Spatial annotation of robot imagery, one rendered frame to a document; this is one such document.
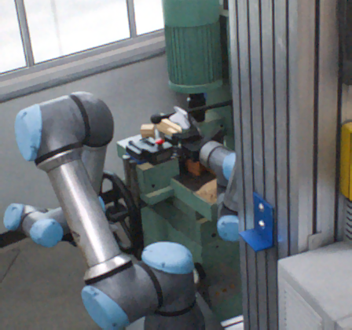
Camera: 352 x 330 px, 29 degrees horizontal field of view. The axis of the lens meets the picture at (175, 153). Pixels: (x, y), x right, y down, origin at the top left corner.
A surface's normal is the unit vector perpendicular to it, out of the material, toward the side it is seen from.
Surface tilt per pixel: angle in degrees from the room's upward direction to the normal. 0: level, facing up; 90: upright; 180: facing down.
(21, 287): 0
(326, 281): 0
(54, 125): 59
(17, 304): 0
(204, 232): 90
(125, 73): 90
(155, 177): 90
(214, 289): 90
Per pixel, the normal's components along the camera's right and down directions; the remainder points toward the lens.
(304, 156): 0.37, 0.38
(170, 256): 0.03, -0.93
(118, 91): 0.60, 0.31
